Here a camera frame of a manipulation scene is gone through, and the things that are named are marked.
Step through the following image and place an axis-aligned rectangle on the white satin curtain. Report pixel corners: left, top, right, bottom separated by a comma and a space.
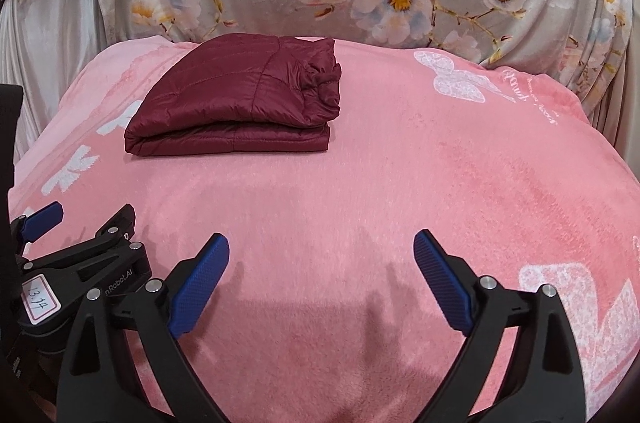
0, 0, 118, 164

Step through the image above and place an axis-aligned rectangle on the beige pleated curtain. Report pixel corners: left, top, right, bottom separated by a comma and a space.
585, 68, 638, 154

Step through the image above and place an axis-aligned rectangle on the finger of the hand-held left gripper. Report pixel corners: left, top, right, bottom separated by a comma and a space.
21, 204, 137, 275
9, 202, 65, 255

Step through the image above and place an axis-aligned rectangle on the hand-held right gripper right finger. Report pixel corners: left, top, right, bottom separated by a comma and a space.
413, 229, 586, 423

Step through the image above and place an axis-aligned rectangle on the maroon quilted jacket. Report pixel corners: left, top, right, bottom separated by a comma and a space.
123, 33, 344, 156

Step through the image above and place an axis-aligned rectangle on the pink butterfly print blanket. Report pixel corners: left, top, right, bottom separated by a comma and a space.
7, 36, 640, 423

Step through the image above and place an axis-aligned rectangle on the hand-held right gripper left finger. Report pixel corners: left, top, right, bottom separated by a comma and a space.
56, 233, 231, 423

